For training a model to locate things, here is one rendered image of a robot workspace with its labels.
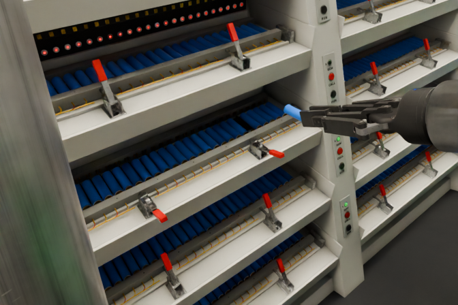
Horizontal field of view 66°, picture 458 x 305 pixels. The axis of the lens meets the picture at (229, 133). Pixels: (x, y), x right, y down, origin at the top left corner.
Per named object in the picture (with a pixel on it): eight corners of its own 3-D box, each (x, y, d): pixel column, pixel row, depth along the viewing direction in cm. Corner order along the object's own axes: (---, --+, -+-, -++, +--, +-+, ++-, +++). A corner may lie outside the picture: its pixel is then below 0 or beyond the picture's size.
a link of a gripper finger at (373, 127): (408, 126, 48) (389, 141, 45) (373, 126, 52) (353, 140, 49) (405, 109, 47) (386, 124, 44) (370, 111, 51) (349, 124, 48)
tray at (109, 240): (319, 143, 87) (326, 112, 81) (72, 282, 58) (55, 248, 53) (266, 107, 100) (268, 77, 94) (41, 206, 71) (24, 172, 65)
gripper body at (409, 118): (427, 156, 43) (364, 150, 51) (461, 131, 47) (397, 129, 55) (417, 99, 41) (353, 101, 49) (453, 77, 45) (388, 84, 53)
